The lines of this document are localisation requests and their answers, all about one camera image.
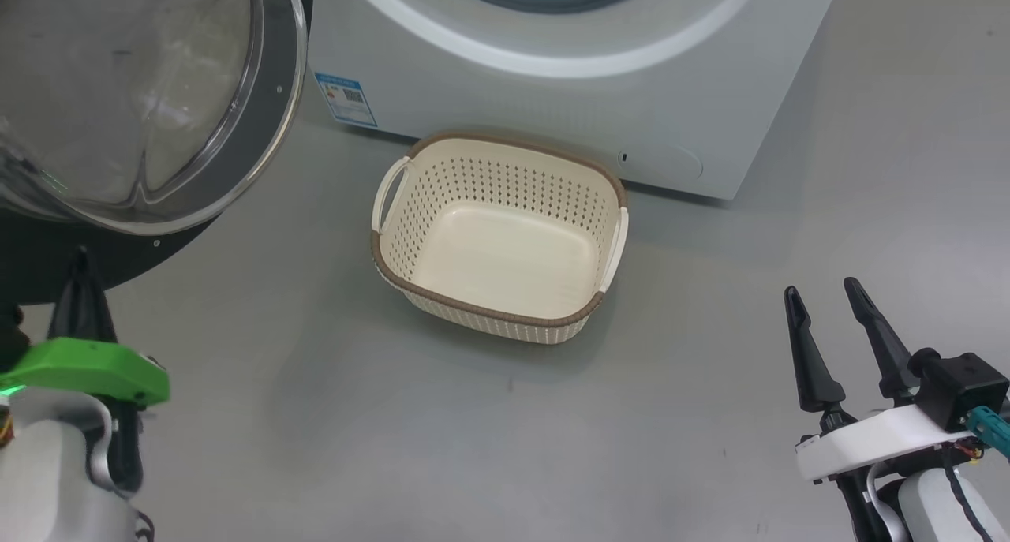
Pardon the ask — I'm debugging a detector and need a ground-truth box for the white washing machine body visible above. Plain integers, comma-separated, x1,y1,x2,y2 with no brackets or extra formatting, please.
306,0,847,202

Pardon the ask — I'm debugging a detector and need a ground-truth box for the black glass washing machine door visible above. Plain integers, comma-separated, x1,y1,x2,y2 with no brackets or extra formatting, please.
0,0,315,308

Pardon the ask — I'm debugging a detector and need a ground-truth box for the cream perforated laundry basket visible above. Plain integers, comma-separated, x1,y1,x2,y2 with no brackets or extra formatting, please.
370,132,630,346

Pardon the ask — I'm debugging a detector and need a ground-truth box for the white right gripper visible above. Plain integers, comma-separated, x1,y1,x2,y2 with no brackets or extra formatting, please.
783,276,981,484

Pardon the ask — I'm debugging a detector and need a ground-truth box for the blue energy label sticker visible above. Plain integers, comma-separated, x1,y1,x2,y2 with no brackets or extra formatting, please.
313,72,379,129

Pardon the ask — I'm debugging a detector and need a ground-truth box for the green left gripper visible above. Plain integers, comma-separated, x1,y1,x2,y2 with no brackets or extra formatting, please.
0,246,171,408

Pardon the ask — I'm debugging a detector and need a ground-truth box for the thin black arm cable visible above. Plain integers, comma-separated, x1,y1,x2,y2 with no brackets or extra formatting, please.
941,447,997,542

